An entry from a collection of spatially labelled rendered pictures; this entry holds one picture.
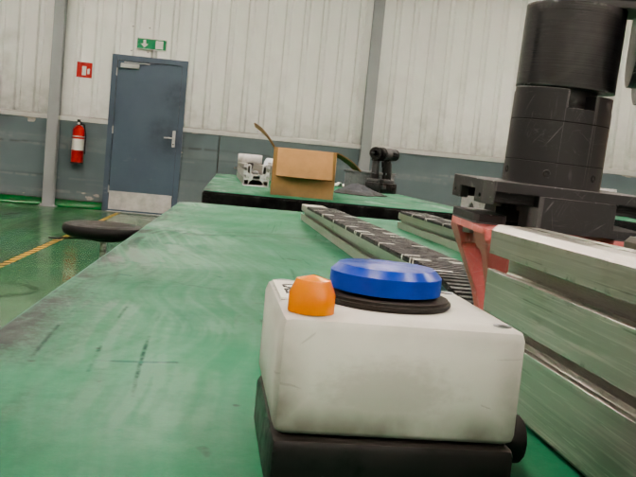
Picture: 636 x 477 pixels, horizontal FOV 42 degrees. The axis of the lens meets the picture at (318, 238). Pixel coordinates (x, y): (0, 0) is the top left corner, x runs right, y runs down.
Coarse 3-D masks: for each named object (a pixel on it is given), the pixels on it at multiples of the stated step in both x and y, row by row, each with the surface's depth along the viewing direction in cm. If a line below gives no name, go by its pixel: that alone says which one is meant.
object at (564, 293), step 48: (528, 240) 38; (576, 240) 35; (528, 288) 37; (576, 288) 35; (624, 288) 29; (528, 336) 39; (576, 336) 32; (624, 336) 28; (528, 384) 36; (576, 384) 32; (624, 384) 28; (576, 432) 31; (624, 432) 28
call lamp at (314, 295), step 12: (300, 276) 26; (312, 276) 26; (300, 288) 26; (312, 288) 26; (324, 288) 26; (300, 300) 26; (312, 300) 26; (324, 300) 26; (300, 312) 26; (312, 312) 26; (324, 312) 26
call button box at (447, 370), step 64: (320, 320) 26; (384, 320) 26; (448, 320) 27; (256, 384) 33; (320, 384) 26; (384, 384) 26; (448, 384) 26; (512, 384) 26; (320, 448) 26; (384, 448) 26; (448, 448) 27; (512, 448) 30
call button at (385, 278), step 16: (336, 272) 29; (352, 272) 28; (368, 272) 28; (384, 272) 28; (400, 272) 28; (416, 272) 28; (432, 272) 29; (336, 288) 29; (352, 288) 28; (368, 288) 28; (384, 288) 28; (400, 288) 28; (416, 288) 28; (432, 288) 28
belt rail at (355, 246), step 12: (312, 204) 158; (312, 216) 140; (324, 228) 125; (336, 228) 113; (336, 240) 112; (348, 240) 106; (360, 240) 95; (348, 252) 102; (360, 252) 95; (372, 252) 87; (384, 252) 81; (444, 288) 63
